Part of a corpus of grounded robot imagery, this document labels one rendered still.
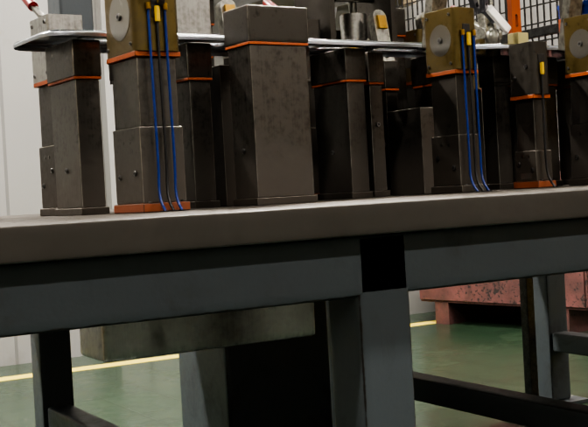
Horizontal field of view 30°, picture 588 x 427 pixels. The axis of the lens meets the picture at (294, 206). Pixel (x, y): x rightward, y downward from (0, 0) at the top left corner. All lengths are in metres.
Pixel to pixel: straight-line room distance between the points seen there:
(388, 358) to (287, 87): 0.59
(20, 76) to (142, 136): 3.59
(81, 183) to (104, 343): 0.38
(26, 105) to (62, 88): 3.36
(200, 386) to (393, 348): 1.51
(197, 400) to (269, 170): 1.23
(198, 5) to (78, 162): 0.48
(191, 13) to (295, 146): 0.42
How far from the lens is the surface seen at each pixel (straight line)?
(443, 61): 2.10
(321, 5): 2.38
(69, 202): 1.88
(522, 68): 2.25
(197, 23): 2.15
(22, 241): 1.18
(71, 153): 1.86
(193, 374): 2.94
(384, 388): 1.44
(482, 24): 2.63
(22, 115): 5.24
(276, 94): 1.84
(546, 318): 3.58
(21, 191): 5.21
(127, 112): 1.72
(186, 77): 1.93
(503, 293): 5.41
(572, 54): 2.34
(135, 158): 1.69
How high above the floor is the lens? 0.72
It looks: 1 degrees down
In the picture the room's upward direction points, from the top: 3 degrees counter-clockwise
